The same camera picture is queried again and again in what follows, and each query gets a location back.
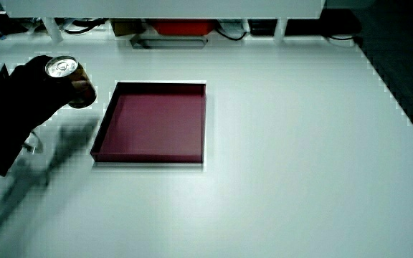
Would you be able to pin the person's right hand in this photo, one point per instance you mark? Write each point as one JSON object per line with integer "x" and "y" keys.
{"x": 23, "y": 93}

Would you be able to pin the brown cardboard box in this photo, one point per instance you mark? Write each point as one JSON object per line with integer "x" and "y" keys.
{"x": 125, "y": 27}

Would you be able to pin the red storage box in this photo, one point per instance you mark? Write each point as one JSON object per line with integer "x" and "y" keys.
{"x": 183, "y": 27}

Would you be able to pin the brown drink can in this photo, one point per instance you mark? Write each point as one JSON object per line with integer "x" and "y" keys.
{"x": 63, "y": 67}

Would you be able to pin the white desk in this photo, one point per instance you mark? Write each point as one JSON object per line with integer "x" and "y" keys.
{"x": 282, "y": 150}

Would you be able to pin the white raised shelf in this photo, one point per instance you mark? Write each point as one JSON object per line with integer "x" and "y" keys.
{"x": 163, "y": 8}

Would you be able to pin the dark red square tray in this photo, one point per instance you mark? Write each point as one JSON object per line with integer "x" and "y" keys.
{"x": 152, "y": 125}

